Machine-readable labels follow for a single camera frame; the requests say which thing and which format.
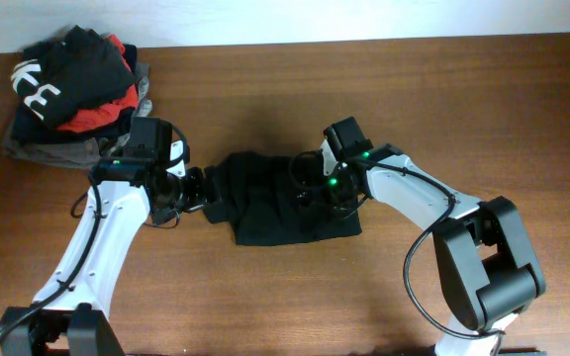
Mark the black polo shirt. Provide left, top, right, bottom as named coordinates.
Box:
left=203, top=151, right=362, bottom=247

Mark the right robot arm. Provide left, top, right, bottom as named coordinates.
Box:
left=294, top=117, right=546, bottom=356

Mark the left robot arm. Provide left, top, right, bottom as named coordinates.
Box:
left=0, top=117, right=213, bottom=355

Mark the grey folded garment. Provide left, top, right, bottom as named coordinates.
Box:
left=1, top=62, right=152, bottom=169

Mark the red folded garment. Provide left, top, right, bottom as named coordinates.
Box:
left=56, top=34, right=138, bottom=134

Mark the black shirt with white letters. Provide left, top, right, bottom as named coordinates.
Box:
left=10, top=26, right=136, bottom=129

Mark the navy folded garment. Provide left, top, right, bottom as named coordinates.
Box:
left=9, top=43, right=140, bottom=146

